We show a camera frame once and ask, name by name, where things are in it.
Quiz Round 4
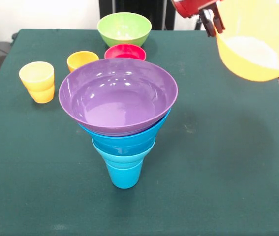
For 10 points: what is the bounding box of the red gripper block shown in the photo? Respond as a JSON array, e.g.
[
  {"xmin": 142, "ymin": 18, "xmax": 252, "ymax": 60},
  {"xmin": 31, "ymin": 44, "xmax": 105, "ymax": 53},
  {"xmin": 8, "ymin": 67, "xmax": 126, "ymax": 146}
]
[{"xmin": 171, "ymin": 0, "xmax": 226, "ymax": 38}]

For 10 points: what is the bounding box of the large yellow bowl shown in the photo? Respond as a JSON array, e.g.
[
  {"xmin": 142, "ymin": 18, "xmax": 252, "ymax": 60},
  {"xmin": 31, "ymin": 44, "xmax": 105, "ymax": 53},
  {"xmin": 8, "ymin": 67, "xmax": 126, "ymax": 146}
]
[{"xmin": 214, "ymin": 0, "xmax": 279, "ymax": 82}]

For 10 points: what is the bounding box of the purple bowl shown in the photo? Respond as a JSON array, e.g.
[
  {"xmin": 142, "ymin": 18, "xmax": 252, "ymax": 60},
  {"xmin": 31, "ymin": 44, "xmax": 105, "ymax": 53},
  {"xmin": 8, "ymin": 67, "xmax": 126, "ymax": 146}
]
[{"xmin": 58, "ymin": 58, "xmax": 179, "ymax": 137}]

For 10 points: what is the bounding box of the large blue bowl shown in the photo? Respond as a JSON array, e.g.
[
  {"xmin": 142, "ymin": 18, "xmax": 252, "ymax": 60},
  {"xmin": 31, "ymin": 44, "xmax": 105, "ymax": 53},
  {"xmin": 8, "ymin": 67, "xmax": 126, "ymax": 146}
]
[{"xmin": 78, "ymin": 107, "xmax": 172, "ymax": 148}]

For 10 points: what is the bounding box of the shallow blue bowl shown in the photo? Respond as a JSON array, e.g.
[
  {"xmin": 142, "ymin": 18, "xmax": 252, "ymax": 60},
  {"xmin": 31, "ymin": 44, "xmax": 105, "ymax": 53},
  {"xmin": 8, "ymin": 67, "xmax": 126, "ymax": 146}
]
[{"xmin": 92, "ymin": 136, "xmax": 156, "ymax": 158}]

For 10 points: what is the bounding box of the small ribbed teal bowl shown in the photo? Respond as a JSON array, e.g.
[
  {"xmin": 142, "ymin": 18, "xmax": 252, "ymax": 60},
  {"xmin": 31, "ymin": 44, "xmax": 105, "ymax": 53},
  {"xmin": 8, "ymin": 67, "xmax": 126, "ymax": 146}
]
[{"xmin": 92, "ymin": 139, "xmax": 157, "ymax": 171}]

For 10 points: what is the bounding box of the blue cup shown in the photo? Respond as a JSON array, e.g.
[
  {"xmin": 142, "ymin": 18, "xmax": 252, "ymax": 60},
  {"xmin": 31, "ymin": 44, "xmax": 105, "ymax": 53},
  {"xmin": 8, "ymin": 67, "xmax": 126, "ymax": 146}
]
[{"xmin": 105, "ymin": 161, "xmax": 145, "ymax": 190}]

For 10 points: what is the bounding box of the green bowl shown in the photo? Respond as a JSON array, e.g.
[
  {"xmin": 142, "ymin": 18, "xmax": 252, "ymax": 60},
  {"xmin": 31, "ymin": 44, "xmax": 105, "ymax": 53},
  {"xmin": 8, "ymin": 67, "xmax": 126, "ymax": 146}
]
[{"xmin": 97, "ymin": 12, "xmax": 153, "ymax": 48}]

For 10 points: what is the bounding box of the pink red bowl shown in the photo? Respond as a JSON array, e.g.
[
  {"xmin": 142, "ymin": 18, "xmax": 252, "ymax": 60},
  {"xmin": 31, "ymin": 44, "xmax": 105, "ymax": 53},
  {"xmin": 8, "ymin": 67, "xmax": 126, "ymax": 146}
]
[{"xmin": 104, "ymin": 44, "xmax": 147, "ymax": 61}]

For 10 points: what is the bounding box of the orange cup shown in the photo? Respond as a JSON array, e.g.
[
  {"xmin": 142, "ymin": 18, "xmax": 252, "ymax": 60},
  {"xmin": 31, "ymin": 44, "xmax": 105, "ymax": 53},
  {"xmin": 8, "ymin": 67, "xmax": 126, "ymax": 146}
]
[{"xmin": 66, "ymin": 51, "xmax": 100, "ymax": 73}]

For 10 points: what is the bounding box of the dark green tablecloth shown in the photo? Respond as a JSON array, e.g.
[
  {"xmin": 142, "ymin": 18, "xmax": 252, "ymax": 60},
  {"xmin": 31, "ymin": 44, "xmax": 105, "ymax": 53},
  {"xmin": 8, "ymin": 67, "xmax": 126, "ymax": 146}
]
[{"xmin": 0, "ymin": 29, "xmax": 279, "ymax": 236}]

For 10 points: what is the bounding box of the yellow cup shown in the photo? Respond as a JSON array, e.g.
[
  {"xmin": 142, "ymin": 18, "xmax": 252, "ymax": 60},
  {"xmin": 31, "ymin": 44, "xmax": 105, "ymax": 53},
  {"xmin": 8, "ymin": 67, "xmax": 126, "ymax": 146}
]
[{"xmin": 19, "ymin": 61, "xmax": 56, "ymax": 104}]

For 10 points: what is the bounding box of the black wall cable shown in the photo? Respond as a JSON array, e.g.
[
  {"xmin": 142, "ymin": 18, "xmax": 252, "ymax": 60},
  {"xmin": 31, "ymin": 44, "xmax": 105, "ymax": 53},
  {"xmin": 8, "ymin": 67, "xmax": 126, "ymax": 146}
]
[{"xmin": 194, "ymin": 13, "xmax": 204, "ymax": 31}]

